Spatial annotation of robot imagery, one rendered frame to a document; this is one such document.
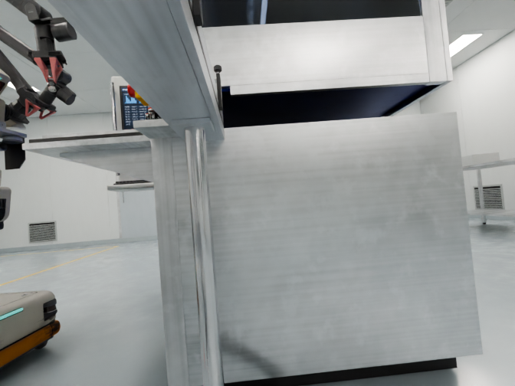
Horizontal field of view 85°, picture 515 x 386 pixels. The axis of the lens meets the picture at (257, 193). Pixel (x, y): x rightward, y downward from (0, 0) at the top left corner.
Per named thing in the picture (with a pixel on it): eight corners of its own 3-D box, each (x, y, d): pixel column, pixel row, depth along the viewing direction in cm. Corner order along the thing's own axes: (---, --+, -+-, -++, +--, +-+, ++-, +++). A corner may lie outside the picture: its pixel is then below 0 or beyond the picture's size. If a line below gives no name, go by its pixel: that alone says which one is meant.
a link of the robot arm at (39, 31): (41, 34, 104) (29, 23, 99) (60, 30, 105) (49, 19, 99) (44, 50, 104) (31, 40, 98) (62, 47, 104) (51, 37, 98)
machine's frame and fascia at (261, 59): (309, 165, 300) (300, 62, 304) (453, 80, 94) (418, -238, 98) (215, 172, 295) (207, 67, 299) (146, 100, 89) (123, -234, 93)
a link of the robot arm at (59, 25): (41, 15, 104) (23, 3, 96) (72, 10, 105) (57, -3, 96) (50, 49, 106) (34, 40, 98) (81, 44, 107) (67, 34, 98)
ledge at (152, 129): (195, 135, 89) (194, 129, 89) (186, 124, 76) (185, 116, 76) (149, 139, 88) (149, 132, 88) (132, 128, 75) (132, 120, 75)
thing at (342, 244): (318, 258, 297) (310, 175, 300) (486, 383, 91) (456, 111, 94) (222, 267, 292) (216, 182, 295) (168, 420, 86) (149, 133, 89)
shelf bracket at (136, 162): (165, 183, 101) (162, 147, 102) (162, 183, 98) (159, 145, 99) (67, 191, 100) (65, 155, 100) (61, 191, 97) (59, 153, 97)
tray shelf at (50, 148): (206, 167, 161) (206, 163, 161) (177, 139, 91) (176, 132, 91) (120, 173, 158) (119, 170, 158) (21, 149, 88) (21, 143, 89)
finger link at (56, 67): (59, 76, 97) (55, 51, 98) (34, 77, 95) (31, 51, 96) (65, 86, 104) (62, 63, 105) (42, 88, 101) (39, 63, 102)
